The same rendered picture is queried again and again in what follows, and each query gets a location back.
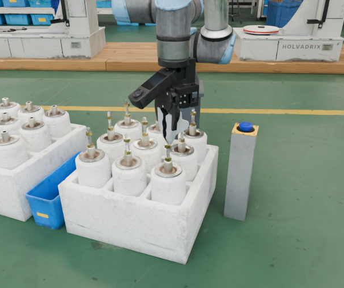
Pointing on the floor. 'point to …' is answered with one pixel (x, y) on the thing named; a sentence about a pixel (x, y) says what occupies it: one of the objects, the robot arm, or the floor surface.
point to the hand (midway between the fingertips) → (166, 139)
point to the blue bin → (50, 196)
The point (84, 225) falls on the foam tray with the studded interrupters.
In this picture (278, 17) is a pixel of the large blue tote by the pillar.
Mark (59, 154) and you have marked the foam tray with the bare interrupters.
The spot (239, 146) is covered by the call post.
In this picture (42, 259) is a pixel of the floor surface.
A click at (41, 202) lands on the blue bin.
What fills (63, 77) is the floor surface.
